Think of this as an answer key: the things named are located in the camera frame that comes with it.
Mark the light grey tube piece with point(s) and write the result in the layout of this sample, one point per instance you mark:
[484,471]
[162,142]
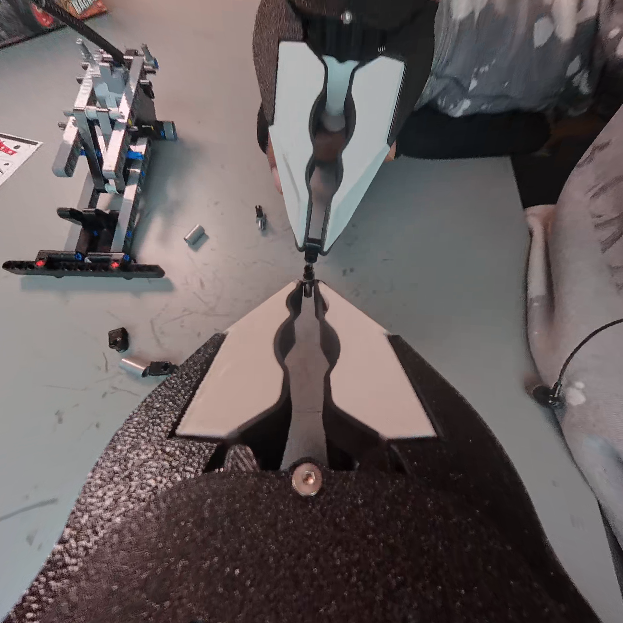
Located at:
[132,366]
[195,235]

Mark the white sticker sheet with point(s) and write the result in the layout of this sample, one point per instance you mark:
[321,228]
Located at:
[14,155]

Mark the toy truck set box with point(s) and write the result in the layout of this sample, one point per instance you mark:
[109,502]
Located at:
[24,14]

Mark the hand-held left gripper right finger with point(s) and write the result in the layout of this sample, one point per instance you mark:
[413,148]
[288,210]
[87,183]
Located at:
[379,389]

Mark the grey black toy chassis model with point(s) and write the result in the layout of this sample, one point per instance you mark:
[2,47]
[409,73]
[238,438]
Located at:
[146,270]

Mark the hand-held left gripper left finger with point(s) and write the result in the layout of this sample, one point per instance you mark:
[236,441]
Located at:
[228,389]

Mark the dark grey axle connector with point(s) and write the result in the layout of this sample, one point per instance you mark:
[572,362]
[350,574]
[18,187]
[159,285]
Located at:
[307,289]
[261,224]

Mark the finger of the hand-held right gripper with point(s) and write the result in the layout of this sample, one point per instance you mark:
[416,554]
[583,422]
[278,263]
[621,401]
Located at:
[377,112]
[292,121]

